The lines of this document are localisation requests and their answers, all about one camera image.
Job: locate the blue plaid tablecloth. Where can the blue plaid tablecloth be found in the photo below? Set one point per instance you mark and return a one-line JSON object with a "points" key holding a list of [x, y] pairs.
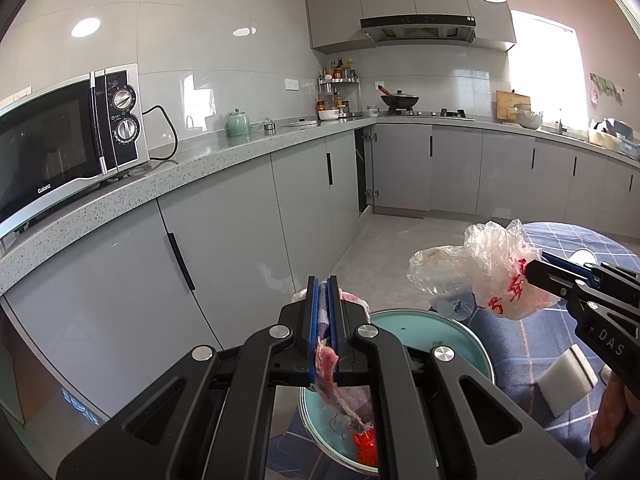
{"points": [[375, 267]]}

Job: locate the wooden cutting board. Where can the wooden cutting board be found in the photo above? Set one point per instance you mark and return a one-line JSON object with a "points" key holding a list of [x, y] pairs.
{"points": [[505, 104]]}

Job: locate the teal trash basin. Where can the teal trash basin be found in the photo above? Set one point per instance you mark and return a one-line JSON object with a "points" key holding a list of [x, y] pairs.
{"points": [[396, 403]]}

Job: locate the steel pot with lid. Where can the steel pot with lid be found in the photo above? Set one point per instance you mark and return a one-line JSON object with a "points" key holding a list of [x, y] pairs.
{"points": [[526, 117]]}

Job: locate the black wok on stove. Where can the black wok on stove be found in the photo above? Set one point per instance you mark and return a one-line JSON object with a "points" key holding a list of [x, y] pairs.
{"points": [[397, 102]]}

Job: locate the white blue paper cup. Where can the white blue paper cup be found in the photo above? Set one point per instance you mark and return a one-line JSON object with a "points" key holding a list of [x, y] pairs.
{"points": [[582, 257]]}

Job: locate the dish rack with basins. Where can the dish rack with basins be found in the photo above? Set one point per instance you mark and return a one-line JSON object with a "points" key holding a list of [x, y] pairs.
{"points": [[615, 136]]}

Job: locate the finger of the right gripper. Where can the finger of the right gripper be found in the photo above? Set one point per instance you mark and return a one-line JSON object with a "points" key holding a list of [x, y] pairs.
{"points": [[585, 272], [552, 279]]}

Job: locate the silver black microwave oven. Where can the silver black microwave oven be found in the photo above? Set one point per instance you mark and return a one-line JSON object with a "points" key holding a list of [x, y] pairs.
{"points": [[59, 141]]}

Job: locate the grey lower cabinets counter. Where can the grey lower cabinets counter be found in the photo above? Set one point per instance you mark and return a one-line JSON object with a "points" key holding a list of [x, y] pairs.
{"points": [[111, 292]]}

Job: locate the metal spice rack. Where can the metal spice rack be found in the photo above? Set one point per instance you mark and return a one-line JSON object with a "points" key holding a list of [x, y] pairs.
{"points": [[339, 87]]}

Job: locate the red plastic bag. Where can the red plastic bag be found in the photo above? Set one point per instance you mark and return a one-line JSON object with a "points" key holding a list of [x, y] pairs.
{"points": [[365, 447]]}

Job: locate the grey pink cloth rag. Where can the grey pink cloth rag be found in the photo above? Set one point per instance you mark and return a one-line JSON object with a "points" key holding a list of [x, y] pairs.
{"points": [[352, 403]]}

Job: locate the white sponge black stripe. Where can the white sponge black stripe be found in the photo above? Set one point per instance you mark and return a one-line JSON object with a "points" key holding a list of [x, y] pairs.
{"points": [[567, 380]]}

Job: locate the white bowl on counter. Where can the white bowl on counter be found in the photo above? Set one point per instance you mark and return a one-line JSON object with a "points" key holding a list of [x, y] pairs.
{"points": [[329, 115]]}

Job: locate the person's right hand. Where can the person's right hand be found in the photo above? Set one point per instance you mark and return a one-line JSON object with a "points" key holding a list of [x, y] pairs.
{"points": [[616, 400]]}

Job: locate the black range hood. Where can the black range hood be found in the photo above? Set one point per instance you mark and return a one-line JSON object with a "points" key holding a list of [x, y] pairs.
{"points": [[420, 27]]}

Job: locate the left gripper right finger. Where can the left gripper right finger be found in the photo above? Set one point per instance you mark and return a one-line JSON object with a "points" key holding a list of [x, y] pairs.
{"points": [[477, 431]]}

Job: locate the clear bag red print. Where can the clear bag red print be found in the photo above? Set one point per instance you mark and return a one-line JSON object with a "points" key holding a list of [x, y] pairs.
{"points": [[486, 272]]}

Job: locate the gas stove burner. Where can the gas stove burner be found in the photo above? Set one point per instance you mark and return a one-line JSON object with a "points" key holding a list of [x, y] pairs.
{"points": [[458, 114]]}

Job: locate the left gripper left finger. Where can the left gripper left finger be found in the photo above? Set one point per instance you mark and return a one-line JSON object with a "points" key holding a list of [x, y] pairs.
{"points": [[209, 415]]}

